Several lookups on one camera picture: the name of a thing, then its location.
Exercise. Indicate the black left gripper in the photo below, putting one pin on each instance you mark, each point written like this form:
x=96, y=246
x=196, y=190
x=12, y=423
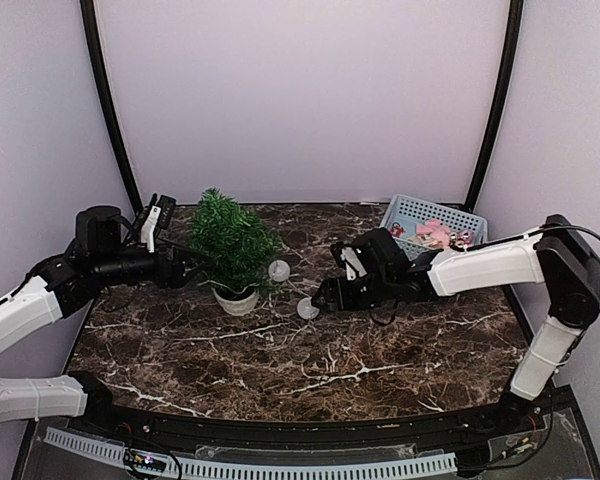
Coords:
x=175, y=279

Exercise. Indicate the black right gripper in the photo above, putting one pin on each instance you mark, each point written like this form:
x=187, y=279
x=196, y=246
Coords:
x=342, y=301

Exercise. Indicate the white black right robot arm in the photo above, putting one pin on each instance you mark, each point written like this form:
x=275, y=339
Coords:
x=555, y=254

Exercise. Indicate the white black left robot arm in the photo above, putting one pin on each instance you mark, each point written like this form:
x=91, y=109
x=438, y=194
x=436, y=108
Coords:
x=107, y=250

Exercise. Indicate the small green christmas tree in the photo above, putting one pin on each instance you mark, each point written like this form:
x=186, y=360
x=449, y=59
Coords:
x=237, y=244

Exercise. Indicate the white tree pot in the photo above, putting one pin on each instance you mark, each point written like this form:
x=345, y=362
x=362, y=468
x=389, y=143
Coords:
x=242, y=306

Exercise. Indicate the red ornament tag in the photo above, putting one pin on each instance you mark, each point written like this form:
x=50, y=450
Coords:
x=396, y=230

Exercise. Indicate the blue plastic basket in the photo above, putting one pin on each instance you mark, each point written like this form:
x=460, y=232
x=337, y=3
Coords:
x=409, y=212

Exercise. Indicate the pink bow ornaments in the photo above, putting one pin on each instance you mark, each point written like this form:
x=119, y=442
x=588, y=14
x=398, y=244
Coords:
x=434, y=234

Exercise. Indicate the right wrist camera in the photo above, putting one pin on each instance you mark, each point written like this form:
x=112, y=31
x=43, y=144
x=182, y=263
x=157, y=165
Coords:
x=347, y=257

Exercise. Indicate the perforated cable duct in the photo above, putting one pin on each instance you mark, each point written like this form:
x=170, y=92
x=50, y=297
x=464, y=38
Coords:
x=143, y=464

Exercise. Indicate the black front rail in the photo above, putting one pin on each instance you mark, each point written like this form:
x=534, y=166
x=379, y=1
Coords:
x=456, y=429

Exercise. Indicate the left black frame post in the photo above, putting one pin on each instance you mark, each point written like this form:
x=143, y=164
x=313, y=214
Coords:
x=106, y=101

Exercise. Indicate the black frame post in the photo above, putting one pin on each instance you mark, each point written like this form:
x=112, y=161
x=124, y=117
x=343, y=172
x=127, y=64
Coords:
x=501, y=89
x=106, y=101

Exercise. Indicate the right black frame post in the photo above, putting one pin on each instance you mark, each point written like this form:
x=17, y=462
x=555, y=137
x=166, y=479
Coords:
x=501, y=89

